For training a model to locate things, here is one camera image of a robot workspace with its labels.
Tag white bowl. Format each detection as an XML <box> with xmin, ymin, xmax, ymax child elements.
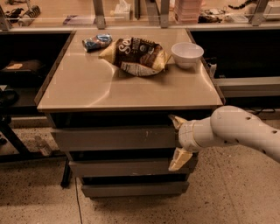
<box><xmin>171</xmin><ymin>42</ymin><xmax>204</xmax><ymax>69</ymax></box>

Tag black bag on shelf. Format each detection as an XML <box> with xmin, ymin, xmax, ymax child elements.
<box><xmin>0</xmin><ymin>59</ymin><xmax>47</xmax><ymax>86</ymax></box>

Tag white tissue box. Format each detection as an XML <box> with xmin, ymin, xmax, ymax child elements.
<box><xmin>114</xmin><ymin>0</ymin><xmax>131</xmax><ymax>21</ymax></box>

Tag grey bottom drawer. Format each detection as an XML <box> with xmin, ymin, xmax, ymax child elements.
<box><xmin>81</xmin><ymin>181</ymin><xmax>189</xmax><ymax>198</ymax></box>

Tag grey top drawer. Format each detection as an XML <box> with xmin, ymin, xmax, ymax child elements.
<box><xmin>52</xmin><ymin>125</ymin><xmax>179</xmax><ymax>151</ymax></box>

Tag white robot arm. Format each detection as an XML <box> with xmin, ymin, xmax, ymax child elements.
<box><xmin>169</xmin><ymin>106</ymin><xmax>280</xmax><ymax>172</ymax></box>

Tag blue snack bag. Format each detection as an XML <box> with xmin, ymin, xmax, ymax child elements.
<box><xmin>82</xmin><ymin>34</ymin><xmax>112</xmax><ymax>53</ymax></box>

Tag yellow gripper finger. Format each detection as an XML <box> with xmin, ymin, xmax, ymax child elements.
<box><xmin>168</xmin><ymin>115</ymin><xmax>186</xmax><ymax>130</ymax></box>
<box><xmin>168</xmin><ymin>148</ymin><xmax>193</xmax><ymax>172</ymax></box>

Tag grey drawer cabinet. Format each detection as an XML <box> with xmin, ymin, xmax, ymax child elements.
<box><xmin>35</xmin><ymin>30</ymin><xmax>222</xmax><ymax>186</ymax></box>

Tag clear plastic bottle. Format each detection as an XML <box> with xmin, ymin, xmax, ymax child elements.
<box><xmin>34</xmin><ymin>136</ymin><xmax>53</xmax><ymax>157</ymax></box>

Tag grey drawer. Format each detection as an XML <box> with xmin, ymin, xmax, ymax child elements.
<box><xmin>81</xmin><ymin>181</ymin><xmax>189</xmax><ymax>198</ymax></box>
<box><xmin>52</xmin><ymin>125</ymin><xmax>179</xmax><ymax>151</ymax></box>
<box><xmin>69</xmin><ymin>158</ymin><xmax>197</xmax><ymax>178</ymax></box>

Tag grey middle drawer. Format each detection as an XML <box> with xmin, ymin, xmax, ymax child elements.
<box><xmin>69</xmin><ymin>158</ymin><xmax>197</xmax><ymax>178</ymax></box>

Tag brown yellow chip bag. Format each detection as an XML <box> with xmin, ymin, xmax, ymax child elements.
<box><xmin>99</xmin><ymin>37</ymin><xmax>170</xmax><ymax>76</ymax></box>

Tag pink stacked box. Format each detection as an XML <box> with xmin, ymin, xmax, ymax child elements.
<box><xmin>174</xmin><ymin>0</ymin><xmax>202</xmax><ymax>24</ymax></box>

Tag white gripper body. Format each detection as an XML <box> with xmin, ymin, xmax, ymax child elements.
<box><xmin>178</xmin><ymin>120</ymin><xmax>202</xmax><ymax>152</ymax></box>

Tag black floor cable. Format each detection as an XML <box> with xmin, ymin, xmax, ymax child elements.
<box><xmin>74</xmin><ymin>178</ymin><xmax>84</xmax><ymax>224</ymax></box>

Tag black headphones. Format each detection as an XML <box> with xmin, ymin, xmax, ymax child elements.
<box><xmin>0</xmin><ymin>89</ymin><xmax>19</xmax><ymax>107</ymax></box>

